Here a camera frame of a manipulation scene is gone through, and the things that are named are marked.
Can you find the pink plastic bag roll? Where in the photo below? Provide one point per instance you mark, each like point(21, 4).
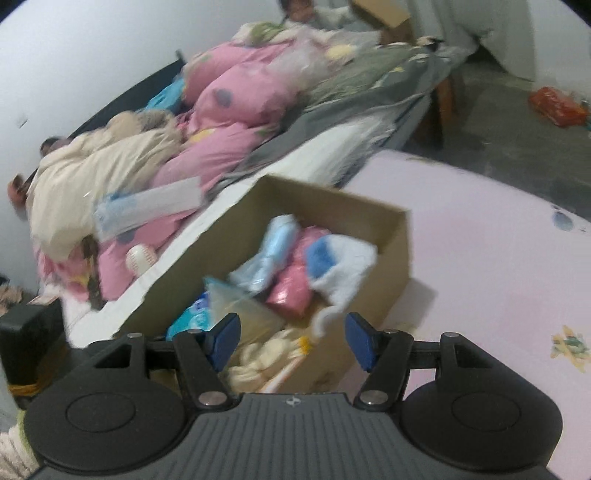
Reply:
point(291, 286)

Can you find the blue tissue packet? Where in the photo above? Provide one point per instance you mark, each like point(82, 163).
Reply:
point(194, 318)

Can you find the grey curtain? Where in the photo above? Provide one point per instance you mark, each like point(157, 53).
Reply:
point(461, 27)

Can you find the person's fuzzy cream clothing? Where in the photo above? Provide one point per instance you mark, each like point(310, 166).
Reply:
point(14, 447)

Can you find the black box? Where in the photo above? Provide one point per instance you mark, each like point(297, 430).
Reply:
point(27, 341)

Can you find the clear plastic bag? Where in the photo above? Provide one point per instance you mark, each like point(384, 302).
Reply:
point(304, 60)

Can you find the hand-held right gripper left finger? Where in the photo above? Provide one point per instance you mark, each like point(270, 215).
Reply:
point(224, 341)

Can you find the brown cardboard box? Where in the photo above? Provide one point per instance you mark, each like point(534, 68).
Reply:
point(392, 258)

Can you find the pink quilt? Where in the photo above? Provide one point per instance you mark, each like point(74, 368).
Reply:
point(231, 92)

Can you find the grey blanket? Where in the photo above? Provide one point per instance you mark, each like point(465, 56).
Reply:
point(369, 92)

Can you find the white and blue plastic sleeve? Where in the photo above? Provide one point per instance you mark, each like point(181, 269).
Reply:
point(147, 207)

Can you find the clear packet with yellow contents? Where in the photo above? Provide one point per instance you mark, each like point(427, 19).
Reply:
point(249, 318)

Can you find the white and blue waffle towel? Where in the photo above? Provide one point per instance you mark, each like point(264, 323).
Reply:
point(351, 272)

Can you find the cream coat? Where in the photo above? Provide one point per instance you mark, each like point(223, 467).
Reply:
point(92, 184)

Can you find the cardboard piece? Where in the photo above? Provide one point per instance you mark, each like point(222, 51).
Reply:
point(383, 14)

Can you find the white baseball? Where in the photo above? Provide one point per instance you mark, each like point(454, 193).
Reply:
point(141, 260)

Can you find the bag of blue face masks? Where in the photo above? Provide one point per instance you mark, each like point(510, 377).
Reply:
point(277, 240)

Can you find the blue plastic bag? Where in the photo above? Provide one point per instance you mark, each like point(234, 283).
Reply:
point(166, 94)

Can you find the wooden bed leg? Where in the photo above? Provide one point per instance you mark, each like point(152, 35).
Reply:
point(436, 115)

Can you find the red bag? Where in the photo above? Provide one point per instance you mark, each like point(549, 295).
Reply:
point(556, 107)

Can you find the dark headboard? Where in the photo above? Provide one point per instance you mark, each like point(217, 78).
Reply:
point(115, 99)

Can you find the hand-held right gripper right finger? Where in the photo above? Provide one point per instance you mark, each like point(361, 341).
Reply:
point(362, 341)

